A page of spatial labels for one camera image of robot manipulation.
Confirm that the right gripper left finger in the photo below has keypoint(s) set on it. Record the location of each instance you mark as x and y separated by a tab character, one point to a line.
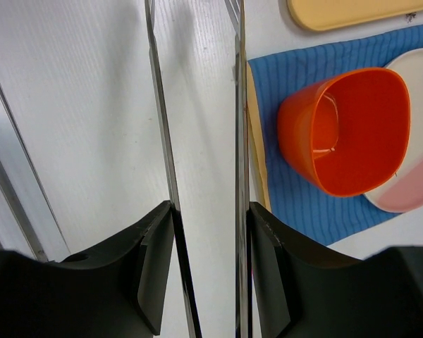
115	288

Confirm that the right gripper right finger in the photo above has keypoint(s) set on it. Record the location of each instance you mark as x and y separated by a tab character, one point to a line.
305	289

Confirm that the metal tongs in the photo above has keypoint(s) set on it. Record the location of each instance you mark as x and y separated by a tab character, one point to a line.
243	274

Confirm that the blue placemat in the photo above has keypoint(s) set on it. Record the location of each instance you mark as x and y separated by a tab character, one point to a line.
271	79

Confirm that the pink and white plate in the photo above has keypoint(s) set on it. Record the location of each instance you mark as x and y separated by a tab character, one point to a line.
404	191

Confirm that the orange bowl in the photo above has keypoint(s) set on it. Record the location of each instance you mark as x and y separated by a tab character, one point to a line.
348	134

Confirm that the yellow tray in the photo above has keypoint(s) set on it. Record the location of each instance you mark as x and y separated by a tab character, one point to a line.
324	15

